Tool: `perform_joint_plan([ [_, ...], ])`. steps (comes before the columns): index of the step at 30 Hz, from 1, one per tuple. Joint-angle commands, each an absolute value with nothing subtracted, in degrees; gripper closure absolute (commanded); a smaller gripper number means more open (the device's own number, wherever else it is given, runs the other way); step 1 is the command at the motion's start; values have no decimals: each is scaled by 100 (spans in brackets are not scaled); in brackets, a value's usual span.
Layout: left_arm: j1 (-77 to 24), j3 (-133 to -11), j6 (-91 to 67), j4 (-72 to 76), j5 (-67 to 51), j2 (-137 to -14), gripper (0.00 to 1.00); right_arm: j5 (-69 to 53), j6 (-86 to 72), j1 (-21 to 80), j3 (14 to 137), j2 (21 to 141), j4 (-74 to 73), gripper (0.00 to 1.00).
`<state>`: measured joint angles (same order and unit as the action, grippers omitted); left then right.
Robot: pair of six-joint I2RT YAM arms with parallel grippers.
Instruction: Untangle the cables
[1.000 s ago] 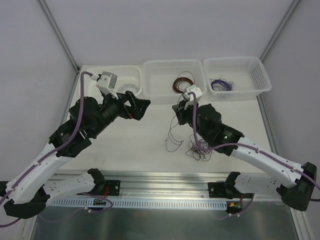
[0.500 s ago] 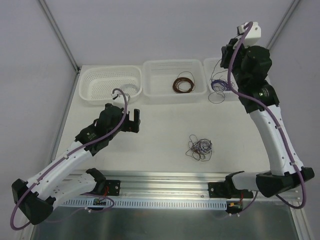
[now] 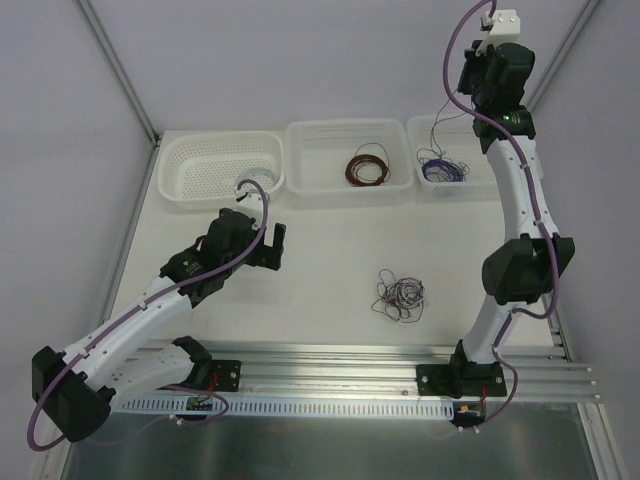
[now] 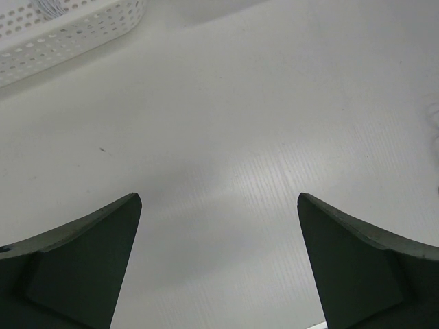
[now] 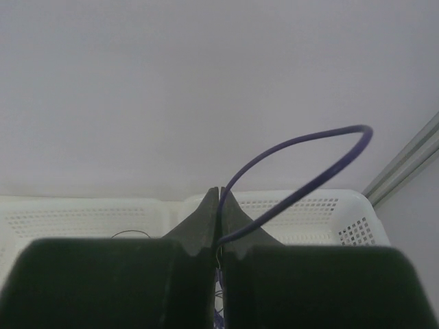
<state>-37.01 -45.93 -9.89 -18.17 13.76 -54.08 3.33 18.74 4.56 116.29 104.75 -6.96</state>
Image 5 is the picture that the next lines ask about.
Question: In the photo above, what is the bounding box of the brown coiled cable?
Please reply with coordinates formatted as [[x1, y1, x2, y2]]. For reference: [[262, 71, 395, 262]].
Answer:
[[110, 229, 152, 239]]

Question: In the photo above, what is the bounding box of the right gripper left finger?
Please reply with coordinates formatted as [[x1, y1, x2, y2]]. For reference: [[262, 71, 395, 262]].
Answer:
[[1, 188, 219, 328]]

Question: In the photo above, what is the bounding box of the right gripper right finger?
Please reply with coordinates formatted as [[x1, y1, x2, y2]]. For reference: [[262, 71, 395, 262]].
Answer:
[[219, 186, 439, 329]]

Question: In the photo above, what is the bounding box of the right frame post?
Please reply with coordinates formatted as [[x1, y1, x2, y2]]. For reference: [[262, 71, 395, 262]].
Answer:
[[363, 114, 438, 207]]

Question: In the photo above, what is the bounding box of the right white perforated basket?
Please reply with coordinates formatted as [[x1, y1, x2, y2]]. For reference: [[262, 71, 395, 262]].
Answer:
[[183, 189, 392, 247]]

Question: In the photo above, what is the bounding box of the white perforated basket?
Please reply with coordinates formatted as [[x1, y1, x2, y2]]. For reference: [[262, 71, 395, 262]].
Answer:
[[0, 195, 186, 285], [183, 189, 392, 247]]

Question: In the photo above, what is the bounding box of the purple pulled cable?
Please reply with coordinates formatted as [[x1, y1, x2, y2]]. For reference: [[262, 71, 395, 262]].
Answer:
[[214, 124, 374, 329]]

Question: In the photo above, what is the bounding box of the middle white perforated basket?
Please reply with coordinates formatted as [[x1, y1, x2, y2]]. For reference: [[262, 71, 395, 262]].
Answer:
[[0, 195, 186, 285]]

